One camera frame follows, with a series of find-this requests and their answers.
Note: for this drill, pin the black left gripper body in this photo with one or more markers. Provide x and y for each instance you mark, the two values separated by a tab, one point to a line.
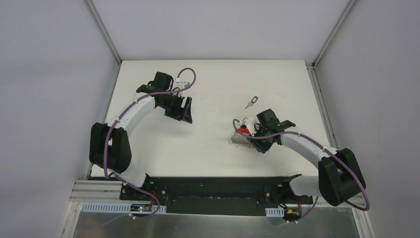
179	109

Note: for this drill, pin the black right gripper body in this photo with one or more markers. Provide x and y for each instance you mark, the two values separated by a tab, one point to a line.
260	144

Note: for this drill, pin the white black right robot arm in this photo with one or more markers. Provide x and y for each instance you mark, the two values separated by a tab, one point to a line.
339	176

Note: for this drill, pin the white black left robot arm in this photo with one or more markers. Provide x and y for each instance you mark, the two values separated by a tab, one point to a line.
109	142

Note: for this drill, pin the silver key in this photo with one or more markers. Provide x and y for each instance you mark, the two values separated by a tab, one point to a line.
249	105

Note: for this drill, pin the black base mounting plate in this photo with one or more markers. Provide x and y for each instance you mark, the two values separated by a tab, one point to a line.
239	196

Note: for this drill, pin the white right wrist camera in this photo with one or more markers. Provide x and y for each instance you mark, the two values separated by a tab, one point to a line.
248	126

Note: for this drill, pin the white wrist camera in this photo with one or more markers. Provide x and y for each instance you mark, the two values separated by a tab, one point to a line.
179	85
248	126

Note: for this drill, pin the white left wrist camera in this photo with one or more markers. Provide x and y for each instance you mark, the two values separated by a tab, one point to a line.
179	85

